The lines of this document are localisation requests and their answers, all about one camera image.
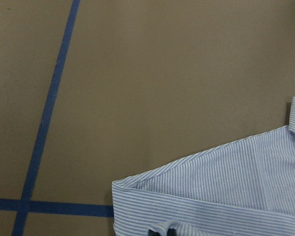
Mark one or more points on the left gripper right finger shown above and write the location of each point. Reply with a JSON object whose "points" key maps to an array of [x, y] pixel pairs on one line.
{"points": [[171, 232]]}

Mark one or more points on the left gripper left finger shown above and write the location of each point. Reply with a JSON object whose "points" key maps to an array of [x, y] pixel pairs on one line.
{"points": [[151, 233]]}

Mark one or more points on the light blue striped shirt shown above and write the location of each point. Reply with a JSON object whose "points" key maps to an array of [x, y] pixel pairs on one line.
{"points": [[242, 188]]}

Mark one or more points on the vertical blue tape line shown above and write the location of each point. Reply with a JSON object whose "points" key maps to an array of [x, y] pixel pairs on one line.
{"points": [[38, 149]]}

